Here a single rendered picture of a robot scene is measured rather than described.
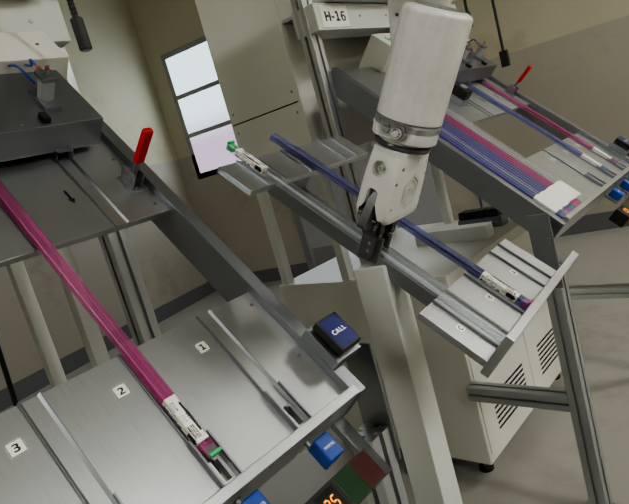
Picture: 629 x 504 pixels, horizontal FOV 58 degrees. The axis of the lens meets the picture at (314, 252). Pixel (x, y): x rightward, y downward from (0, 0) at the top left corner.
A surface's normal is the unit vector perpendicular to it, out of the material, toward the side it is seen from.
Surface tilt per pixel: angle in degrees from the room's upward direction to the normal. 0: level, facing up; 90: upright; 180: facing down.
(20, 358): 90
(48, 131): 138
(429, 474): 90
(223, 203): 90
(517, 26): 90
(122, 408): 48
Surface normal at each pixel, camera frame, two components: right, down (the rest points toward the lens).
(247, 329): 0.35, -0.70
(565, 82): -0.45, 0.28
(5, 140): 0.68, 0.65
